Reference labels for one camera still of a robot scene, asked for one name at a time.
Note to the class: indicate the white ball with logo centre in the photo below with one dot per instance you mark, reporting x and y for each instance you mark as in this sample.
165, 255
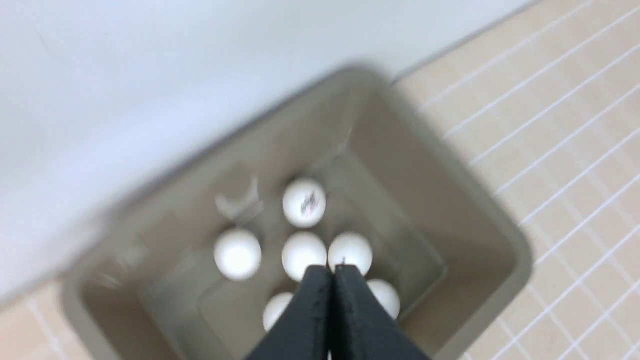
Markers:
274, 308

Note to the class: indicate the olive green plastic bin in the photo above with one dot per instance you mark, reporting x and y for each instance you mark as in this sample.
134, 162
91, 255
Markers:
344, 170

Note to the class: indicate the plain white ball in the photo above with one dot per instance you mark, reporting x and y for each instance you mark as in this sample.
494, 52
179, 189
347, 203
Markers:
350, 248
237, 254
304, 202
386, 295

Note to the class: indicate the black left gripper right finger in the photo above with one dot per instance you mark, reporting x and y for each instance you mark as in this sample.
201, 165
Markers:
360, 328

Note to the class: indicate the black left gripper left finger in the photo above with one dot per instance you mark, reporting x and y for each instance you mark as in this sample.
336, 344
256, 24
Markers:
300, 333

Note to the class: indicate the white ball with logo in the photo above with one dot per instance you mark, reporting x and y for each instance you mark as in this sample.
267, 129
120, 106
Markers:
274, 308
301, 250

